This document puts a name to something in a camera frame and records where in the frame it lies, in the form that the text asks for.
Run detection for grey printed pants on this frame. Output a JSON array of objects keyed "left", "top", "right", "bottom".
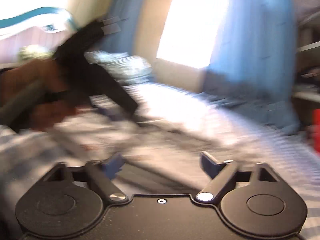
[{"left": 48, "top": 115, "right": 252, "bottom": 193}]

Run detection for person left hand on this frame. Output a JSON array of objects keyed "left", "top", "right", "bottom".
[{"left": 1, "top": 59, "right": 84, "bottom": 131}]

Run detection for green checkered folded quilt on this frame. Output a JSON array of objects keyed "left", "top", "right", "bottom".
[{"left": 17, "top": 44, "right": 153, "bottom": 86}]

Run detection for blue white checkered bedsheet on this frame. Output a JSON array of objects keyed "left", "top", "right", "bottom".
[{"left": 1, "top": 83, "right": 319, "bottom": 239}]

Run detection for striped headboard with teal trim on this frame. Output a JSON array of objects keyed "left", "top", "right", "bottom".
[{"left": 1, "top": 7, "right": 78, "bottom": 68}]

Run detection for blue star curtain left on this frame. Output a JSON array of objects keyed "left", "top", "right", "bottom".
[{"left": 99, "top": 0, "right": 144, "bottom": 55}]

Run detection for blue star curtain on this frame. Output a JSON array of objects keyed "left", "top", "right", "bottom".
[
  {"left": 99, "top": 0, "right": 144, "bottom": 55},
  {"left": 202, "top": 0, "right": 299, "bottom": 135}
]

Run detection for blue star curtain right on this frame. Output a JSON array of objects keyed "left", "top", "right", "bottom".
[{"left": 202, "top": 0, "right": 299, "bottom": 135}]

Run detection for red bag with white characters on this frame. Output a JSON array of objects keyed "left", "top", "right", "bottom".
[{"left": 307, "top": 108, "right": 320, "bottom": 154}]

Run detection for bright window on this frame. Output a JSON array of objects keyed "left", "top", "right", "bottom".
[{"left": 156, "top": 0, "right": 229, "bottom": 69}]

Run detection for white wardrobe shelves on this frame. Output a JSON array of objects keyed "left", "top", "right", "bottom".
[{"left": 291, "top": 12, "right": 320, "bottom": 106}]

